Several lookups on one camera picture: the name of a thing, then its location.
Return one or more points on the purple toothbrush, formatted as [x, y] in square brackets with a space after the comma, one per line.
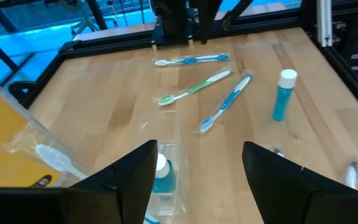
[278, 152]
[350, 175]

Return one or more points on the clear acrylic organizer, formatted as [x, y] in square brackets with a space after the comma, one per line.
[163, 124]

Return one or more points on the blue toothbrush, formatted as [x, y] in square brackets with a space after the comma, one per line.
[57, 161]
[227, 101]
[194, 59]

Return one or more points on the black frame clamp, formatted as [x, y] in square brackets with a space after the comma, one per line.
[20, 88]

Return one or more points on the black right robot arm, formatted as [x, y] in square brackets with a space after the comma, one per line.
[172, 18]

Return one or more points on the grey chair base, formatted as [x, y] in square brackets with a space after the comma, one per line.
[87, 23]

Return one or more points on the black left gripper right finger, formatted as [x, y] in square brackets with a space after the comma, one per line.
[278, 186]

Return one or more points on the teal mouthwash bottle white cap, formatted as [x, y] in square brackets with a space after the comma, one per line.
[163, 182]
[281, 102]

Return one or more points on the black aluminium table frame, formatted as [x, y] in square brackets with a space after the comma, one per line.
[110, 44]

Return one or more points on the black drawer unit white labels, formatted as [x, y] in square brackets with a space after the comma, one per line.
[353, 46]

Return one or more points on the silver aluminium profile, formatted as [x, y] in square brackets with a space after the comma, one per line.
[324, 21]

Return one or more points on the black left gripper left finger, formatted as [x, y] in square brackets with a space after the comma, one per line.
[132, 186]

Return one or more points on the green toothbrush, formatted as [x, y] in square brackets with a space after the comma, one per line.
[197, 87]

